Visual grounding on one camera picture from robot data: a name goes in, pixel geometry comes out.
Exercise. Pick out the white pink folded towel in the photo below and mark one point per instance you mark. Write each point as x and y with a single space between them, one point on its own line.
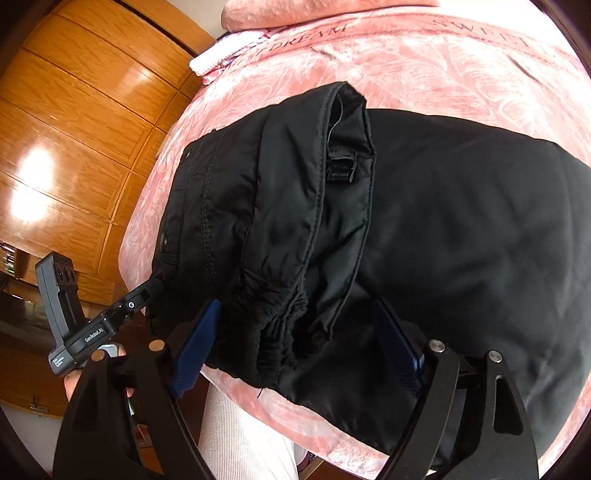
225 50

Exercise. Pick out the pink pillow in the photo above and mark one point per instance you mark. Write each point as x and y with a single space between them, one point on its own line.
238 16

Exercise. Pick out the wooden wardrobe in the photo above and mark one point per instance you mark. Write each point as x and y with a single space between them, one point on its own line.
89 90

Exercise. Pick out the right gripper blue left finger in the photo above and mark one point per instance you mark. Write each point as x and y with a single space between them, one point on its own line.
195 348

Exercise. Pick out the white trouser leg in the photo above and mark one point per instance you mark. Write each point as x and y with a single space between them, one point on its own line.
236 445

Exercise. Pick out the person left hand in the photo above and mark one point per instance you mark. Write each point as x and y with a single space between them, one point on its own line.
71 379

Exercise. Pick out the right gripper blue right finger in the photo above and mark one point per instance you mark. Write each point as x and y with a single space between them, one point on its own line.
406 348

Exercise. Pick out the black padded pants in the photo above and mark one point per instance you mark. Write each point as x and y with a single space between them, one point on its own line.
307 219

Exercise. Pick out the pink floral bed blanket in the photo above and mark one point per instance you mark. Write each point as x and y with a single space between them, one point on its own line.
503 64

